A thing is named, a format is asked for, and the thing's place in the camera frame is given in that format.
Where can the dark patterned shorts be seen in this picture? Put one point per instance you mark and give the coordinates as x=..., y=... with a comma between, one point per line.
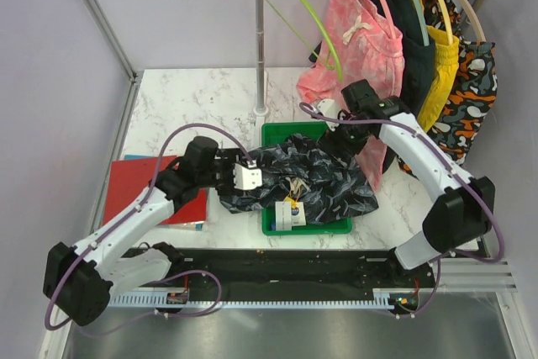
x=328, y=188

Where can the green plastic tray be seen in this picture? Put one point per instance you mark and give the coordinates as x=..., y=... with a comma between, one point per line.
x=276, y=133

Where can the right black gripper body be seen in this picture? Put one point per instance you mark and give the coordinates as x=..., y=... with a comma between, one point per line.
x=340, y=140

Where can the white cable duct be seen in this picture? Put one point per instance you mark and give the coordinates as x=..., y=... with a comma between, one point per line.
x=153, y=298

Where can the pink dress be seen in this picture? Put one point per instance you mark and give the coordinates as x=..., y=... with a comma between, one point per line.
x=360, y=32

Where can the yellow shorts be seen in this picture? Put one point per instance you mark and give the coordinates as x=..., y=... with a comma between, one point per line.
x=445, y=66

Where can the white blue price tag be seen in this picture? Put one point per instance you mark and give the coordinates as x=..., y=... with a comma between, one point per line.
x=289, y=214

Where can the red folder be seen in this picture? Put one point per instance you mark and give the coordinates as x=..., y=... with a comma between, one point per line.
x=115, y=187

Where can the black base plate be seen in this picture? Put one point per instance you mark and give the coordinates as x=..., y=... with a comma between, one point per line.
x=289, y=276

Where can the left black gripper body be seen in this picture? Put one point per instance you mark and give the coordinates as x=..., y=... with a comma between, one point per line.
x=228, y=171

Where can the aluminium frame post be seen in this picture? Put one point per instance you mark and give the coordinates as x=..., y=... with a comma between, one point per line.
x=106, y=29

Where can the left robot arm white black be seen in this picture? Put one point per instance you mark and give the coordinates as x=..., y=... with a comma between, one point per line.
x=81, y=279

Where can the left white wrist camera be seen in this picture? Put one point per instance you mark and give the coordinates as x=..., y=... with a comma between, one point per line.
x=247, y=176

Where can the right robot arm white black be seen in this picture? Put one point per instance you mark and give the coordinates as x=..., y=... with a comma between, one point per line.
x=462, y=205

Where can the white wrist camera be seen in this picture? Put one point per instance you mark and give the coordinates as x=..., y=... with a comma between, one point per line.
x=330, y=109
x=247, y=176

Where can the grey blue hanger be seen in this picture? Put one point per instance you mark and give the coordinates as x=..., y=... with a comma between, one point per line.
x=412, y=15

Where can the camouflage patterned shorts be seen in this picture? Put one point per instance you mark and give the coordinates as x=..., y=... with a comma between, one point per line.
x=473, y=92

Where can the green hanger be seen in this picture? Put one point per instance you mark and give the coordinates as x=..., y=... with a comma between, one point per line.
x=331, y=62

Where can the dark navy garment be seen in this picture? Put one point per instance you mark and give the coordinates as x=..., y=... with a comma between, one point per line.
x=418, y=72

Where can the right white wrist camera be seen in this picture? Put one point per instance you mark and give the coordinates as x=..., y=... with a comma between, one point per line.
x=330, y=109

